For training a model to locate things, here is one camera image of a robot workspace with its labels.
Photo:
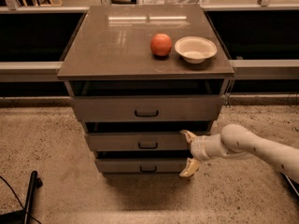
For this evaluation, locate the black base leg right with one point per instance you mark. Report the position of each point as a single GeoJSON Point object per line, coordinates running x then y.
{"type": "Point", "coordinates": [293, 185]}

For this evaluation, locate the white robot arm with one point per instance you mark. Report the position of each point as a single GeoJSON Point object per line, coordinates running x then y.
{"type": "Point", "coordinates": [236, 141]}

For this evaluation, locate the black base leg left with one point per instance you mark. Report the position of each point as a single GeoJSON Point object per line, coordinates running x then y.
{"type": "Point", "coordinates": [24, 215]}

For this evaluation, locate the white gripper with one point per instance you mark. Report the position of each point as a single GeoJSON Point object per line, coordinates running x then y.
{"type": "Point", "coordinates": [197, 148]}

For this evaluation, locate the grey drawer cabinet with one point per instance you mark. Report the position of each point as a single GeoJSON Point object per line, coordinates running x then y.
{"type": "Point", "coordinates": [111, 57]}

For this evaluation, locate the white paper bowl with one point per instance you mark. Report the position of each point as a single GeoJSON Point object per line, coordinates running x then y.
{"type": "Point", "coordinates": [195, 49]}

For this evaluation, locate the grey metal railing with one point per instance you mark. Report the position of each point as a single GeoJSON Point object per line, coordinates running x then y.
{"type": "Point", "coordinates": [47, 71]}

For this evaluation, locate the grey drawer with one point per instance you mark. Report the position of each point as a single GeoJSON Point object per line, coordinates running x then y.
{"type": "Point", "coordinates": [133, 109]}
{"type": "Point", "coordinates": [136, 141]}
{"type": "Point", "coordinates": [148, 166]}

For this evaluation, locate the red apple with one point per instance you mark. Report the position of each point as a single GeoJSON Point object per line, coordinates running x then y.
{"type": "Point", "coordinates": [161, 45]}

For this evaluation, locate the black base leg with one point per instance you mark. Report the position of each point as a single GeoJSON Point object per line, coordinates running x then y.
{"type": "Point", "coordinates": [293, 185]}
{"type": "Point", "coordinates": [24, 215]}

